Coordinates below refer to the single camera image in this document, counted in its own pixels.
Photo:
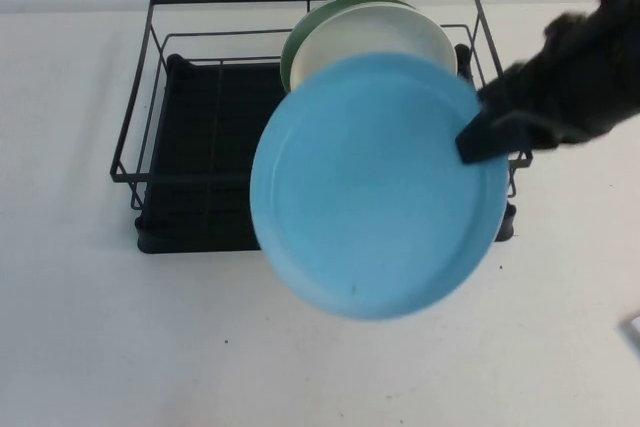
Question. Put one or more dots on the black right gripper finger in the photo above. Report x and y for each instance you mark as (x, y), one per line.
(497, 91)
(482, 142)

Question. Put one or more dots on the black plastic drip tray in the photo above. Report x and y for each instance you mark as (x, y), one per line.
(190, 112)

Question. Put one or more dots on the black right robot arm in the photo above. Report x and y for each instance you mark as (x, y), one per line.
(610, 47)

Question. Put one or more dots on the white round plate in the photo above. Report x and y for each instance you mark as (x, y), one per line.
(380, 32)

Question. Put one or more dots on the light blue round plate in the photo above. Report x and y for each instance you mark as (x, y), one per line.
(370, 197)

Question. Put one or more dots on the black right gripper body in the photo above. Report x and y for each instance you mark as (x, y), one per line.
(545, 102)

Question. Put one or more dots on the green round plate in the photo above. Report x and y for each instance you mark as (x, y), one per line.
(289, 54)

